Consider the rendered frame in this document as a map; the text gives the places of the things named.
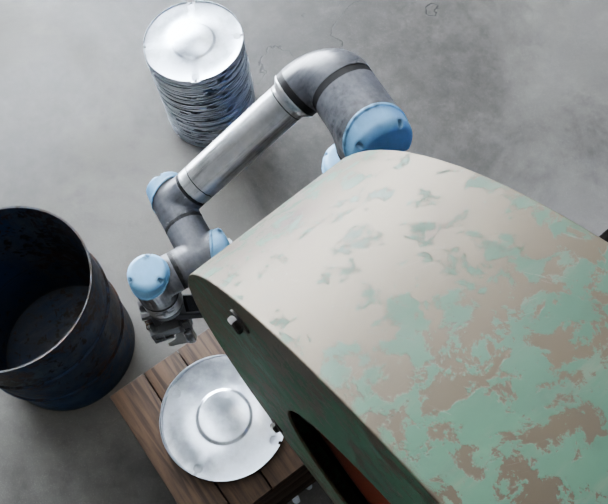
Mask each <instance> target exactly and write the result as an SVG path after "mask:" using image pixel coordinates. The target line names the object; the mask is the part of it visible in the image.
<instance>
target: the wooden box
mask: <svg viewBox="0 0 608 504"><path fill-rule="evenodd" d="M178 351H179V353H178V352H177V351H175V352H174V353H172V354H171V355H169V356H168V357H167V358H165V359H164V360H162V361H161V362H159V363H158V364H156V365H155V366H154V367H152V368H151V369H149V370H148V371H146V372H145V373H144V374H145V375H146V376H144V375H143V374H142V375H141V376H139V377H138V378H136V379H135V380H133V381H132V382H130V383H129V384H128V385H126V386H125V387H123V388H122V389H120V390H119V391H117V392H116V393H115V394H113V395H112V396H110V398H111V399H112V401H113V402H114V404H115V406H116V407H117V409H118V410H119V412H120V413H121V415H122V417H123V418H124V420H125V421H126V423H127V425H128V426H129V428H130V429H131V431H132V432H133V434H134V436H135V437H136V439H137V440H138V442H139V444H140V445H141V447H142V448H143V450H144V452H145V453H146V455H147V456H148V458H149V459H150V461H151V463H152V464H153V466H154V467H155V469H156V471H157V472H158V474H159V475H160V477H161V478H162V480H163V482H164V483H165V485H166V486H167V488H168V490H169V491H170V493H171V494H172V496H173V497H174V499H175V501H176V502H177V504H229V503H230V504H287V503H288V502H289V501H291V500H292V499H293V498H294V497H296V496H297V495H298V494H300V493H301V492H302V491H304V490H305V489H306V488H308V487H309V486H310V485H311V484H313V483H314V482H315V481H316V479H315V478H314V477H313V475H312V474H311V473H310V471H309V470H308V469H307V467H306V466H305V465H304V463H303V462H302V461H301V459H300V458H299V457H298V455H297V454H296V453H295V451H294V450H293V449H292V447H291V446H290V445H289V443H288V442H287V441H286V439H285V438H284V437H283V440H282V442H281V441H279V443H278V444H279V445H280V446H279V448H278V450H277V451H276V453H275V454H274V456H273V457H272V458H271V459H270V460H269V461H268V462H267V463H266V464H265V465H264V466H263V467H262V468H261V469H260V471H261V472H262V474H263V475H264V476H265V478H266V479H267V481H268V482H269V484H268V483H267V482H266V480H265V479H264V477H263V476H262V474H261V473H260V472H259V470H258V471H256V472H255V473H253V474H251V475H249V476H247V477H244V478H242V479H238V480H234V481H228V482H216V483H217V485H218V486H219V488H220V489H221V491H222V492H223V494H224V495H225V497H226V498H227V500H228V501H229V503H228V502H227V500H226V499H225V497H224V495H223V494H222V492H221V491H220V489H219V488H218V486H217V485H216V483H215V482H214V481H208V480H204V479H201V478H198V477H196V476H193V475H191V474H190V473H188V472H186V471H185V470H183V469H182V468H181V467H180V466H178V465H177V464H176V463H175V462H174V460H173V459H172V458H171V457H170V455H169V454H168V452H167V450H166V448H165V446H164V444H163V441H162V438H161V434H160V428H159V418H160V412H161V404H162V401H163V398H164V395H165V393H166V391H167V389H168V387H169V386H170V384H171V383H172V381H173V380H174V379H175V378H176V377H177V375H178V374H179V373H181V372H182V371H183V370H184V369H185V368H186V367H188V366H189V365H191V364H193V363H194V362H196V361H198V360H201V359H203V358H206V357H209V356H214V355H222V354H223V355H226V354H225V352H224V351H223V349H222V348H221V346H220V345H219V343H218V341H217V340H216V338H215V337H214V335H213V333H212V332H211V330H210V328H208V329H207V330H206V331H204V332H203V333H201V334H200V335H198V336H197V341H196V342H195V343H192V344H190V343H187V344H185V345H184V346H182V347H181V348H180V349H178Z"/></svg>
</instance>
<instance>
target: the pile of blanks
mask: <svg viewBox="0 0 608 504"><path fill-rule="evenodd" d="M241 36H243V45H242V49H241V51H240V54H239V56H238V57H237V59H236V60H235V62H234V63H233V64H232V65H231V66H230V67H229V68H228V69H227V70H226V71H224V72H223V73H221V74H220V75H218V76H216V77H214V78H211V79H209V80H206V81H202V82H197V80H194V83H181V82H176V81H172V80H169V79H167V78H164V77H162V76H161V75H159V74H158V73H157V72H155V71H154V70H153V69H152V68H151V67H150V65H149V64H148V62H147V60H146V58H145V60H146V63H147V66H148V68H149V70H150V72H151V75H152V78H153V80H154V82H155V85H156V88H157V90H158V93H159V95H160V98H161V100H162V103H163V105H164V107H165V110H166V113H167V116H168V119H169V122H170V124H171V126H172V128H173V130H174V131H175V133H176V134H179V135H178V136H179V137H180V138H181V139H183V140H184V141H186V142H187V143H189V144H192V145H195V146H198V147H205V148H206V147H207V146H208V145H210V144H211V143H212V142H213V141H214V140H215V139H216V138H217V137H218V136H219V135H220V134H221V133H223V132H224V131H225V130H226V129H227V128H228V127H229V126H230V125H231V124H232V123H233V122H234V121H236V120H237V119H238V118H239V117H240V116H241V115H242V114H243V113H244V112H245V111H246V110H247V109H249V108H250V107H251V106H252V105H253V104H254V103H255V102H256V99H255V91H254V86H253V81H252V75H251V72H250V63H249V59H248V56H247V52H246V45H245V40H244V33H243V34H242V35H240V37H241Z"/></svg>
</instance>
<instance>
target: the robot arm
mask: <svg viewBox="0 0 608 504"><path fill-rule="evenodd" d="M316 112H317V113H318V115H319V116H320V118H321V119H322V121H323V122H324V124H325V125H326V127H327V128H328V130H329V131H330V133H331V135H332V137H333V139H334V143H335V144H333V145H332V146H330V147H329V148H328V150H327V151H326V152H325V154H324V157H323V162H322V172H323V173H324V172H326V171H327V170H328V169H330V168H331V167H332V166H334V165H335V164H336V163H338V162H339V161H340V160H342V159H343V158H345V157H347V156H350V155H352V154H355V153H358V152H363V151H369V150H396V151H403V152H405V151H406V150H408V149H409V147H410V145H411V142H412V136H413V134H412V128H411V126H410V124H409V122H408V120H407V117H406V115H405V114H404V112H403V111H402V110H401V109H400V108H399V107H398V106H397V105H396V104H395V102H394V101H393V99H392V98H391V97H390V95H389V94H388V92H387V91H386V90H385V88H384V87H383V85H382V84H381V83H380V81H379V80H378V79H377V77H376V76H375V74H374V73H373V72H372V70H371V68H370V67H369V65H368V64H367V63H366V62H365V60H364V59H363V58H361V57H360V56H359V55H357V54H355V53H354V52H351V51H348V50H345V49H339V48H327V49H321V50H316V51H313V52H310V53H307V54H305V55H303V56H301V57H299V58H297V59H295V60H294V61H292V62H291V63H289V64H288V65H287V66H285V67H284V68H283V69H282V70H281V71H280V72H279V73H278V74H277V75H276V76H275V82H274V85H273V86H272V87H271V88H270V89H269V90H268V91H267V92H266V93H265V94H264V95H263V96H261V97H260V98H259V99H258V100H257V101H256V102H255V103H254V104H253V105H252V106H251V107H250V108H249V109H247V110H246V111H245V112H244V113H243V114H242V115H241V116H240V117H239V118H238V119H237V120H236V121H234V122H233V123H232V124H231V125H230V126H229V127H228V128H227V129H226V130H225V131H224V132H223V133H221V134H220V135H219V136H218V137H217V138H216V139H215V140H214V141H213V142H212V143H211V144H210V145H208V146H207V147H206V148H205V149H204V150H203V151H202V152H201V153H200V154H199V155H198V156H197V157H195V158H194V159H193V160H192V161H191V162H190V163H189V164H188V165H187V166H186V167H185V168H184V169H183V170H181V171H180V172H179V173H176V172H164V173H161V174H160V176H156V177H154V178H153V179H152V180H151V181H150V182H149V184H148V186H147V189H146V193H147V196H148V198H149V201H150V203H151V207H152V209H153V211H154V212H155V213H156V215H157V217H158V219H159V221H160V223H161V225H162V227H163V228H164V230H165V232H166V234H167V236H168V238H169V240H170V242H171V244H172V246H173V248H174V249H173V250H171V251H169V252H167V253H166V254H164V255H162V256H160V257H159V256H157V255H155V254H144V255H141V256H139V257H137V258H135V259H134V260H133V261H132V262H131V264H130V265H129V267H128V270H127V280H128V284H129V286H130V288H131V291H132V292H133V294H134V295H135V296H136V297H137V298H138V299H139V302H137V304H138V307H139V310H140V315H141V319H142V320H143V321H145V320H146V321H145V323H146V322H147V323H146V324H147V325H146V328H147V326H148V328H147V330H148V331H149V332H150V336H151V337H152V339H153V340H154V341H155V343H156V344H157V343H160V342H163V341H166V340H169V339H172V338H174V339H173V340H171V341H170V342H169V343H168V345H169V346H175V345H180V344H184V343H190V344H192V343H195V342H196V341H197V335H196V333H195V331H194V330H193V326H192V325H193V321H192V319H196V318H203V316H202V314H201V313H200V311H199V309H198V307H197V305H196V303H195V301H194V299H193V296H192V294H182V293H181V292H182V291H184V290H185V289H187V288H189V285H188V277H189V275H190V274H191V273H193V272H194V271H195V270H197V269H198V268H199V267H201V266H202V265H203V264H205V263H206V262H207V261H208V260H210V259H211V258H212V257H214V256H215V255H216V254H218V253H219V252H220V251H222V250H223V249H224V248H226V247H227V246H228V245H230V243H229V241H228V239H227V237H226V235H225V234H224V232H223V231H222V229H220V228H216V229H211V230H210V229H209V227H208V225H207V224H206V222H205V220H204V218H203V216H202V214H201V213H200V211H199V209H200V208H201V207H202V206H203V205H204V204H205V203H206V202H208V201H209V200H210V199H211V198H212V197H213V196H214V195H216V194H217V193H218V192H219V191H220V190H221V189H222V188H223V187H224V186H226V185H227V184H228V183H229V182H230V181H231V180H232V179H233V178H235V177H236V176H237V175H238V174H239V173H240V172H241V171H242V170H244V169H245V168H246V167H247V166H248V165H249V164H250V163H251V162H253V161H254V160H255V159H256V158H257V157H258V156H259V155H260V154H262V153H263V152H264V151H265V150H266V149H267V148H268V147H269V146H271V145H272V144H273V143H274V142H275V141H276V140H277V139H278V138H279V137H281V136H282V135H283V134H284V133H285V132H286V131H287V130H288V129H290V128H291V127H292V126H293V125H294V124H295V123H296V122H297V121H299V120H300V119H301V118H302V117H312V116H313V115H314V114H315V113H316ZM174 335H175V336H176V338H175V337H174Z"/></svg>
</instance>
